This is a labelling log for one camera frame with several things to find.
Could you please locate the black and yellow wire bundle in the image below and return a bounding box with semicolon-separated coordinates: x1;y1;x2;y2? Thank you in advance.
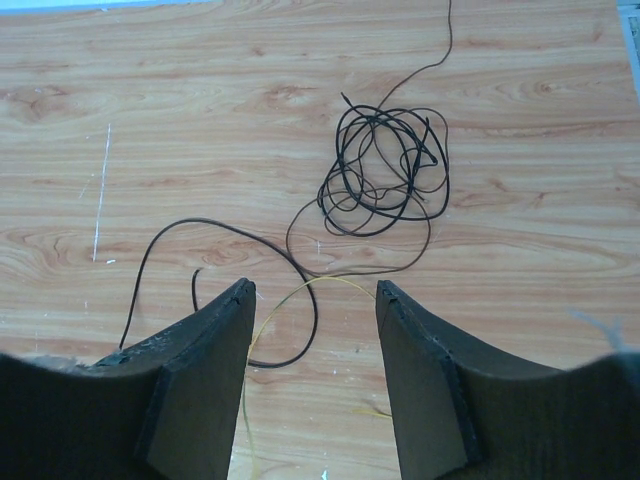
284;0;454;277

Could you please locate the yellow green wire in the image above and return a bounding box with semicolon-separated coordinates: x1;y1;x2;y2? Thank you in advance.
242;276;394;480

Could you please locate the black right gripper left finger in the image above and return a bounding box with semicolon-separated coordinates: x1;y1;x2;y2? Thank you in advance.
1;279;256;479

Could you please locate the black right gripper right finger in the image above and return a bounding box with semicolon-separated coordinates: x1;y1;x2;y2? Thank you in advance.
376;280;639;479

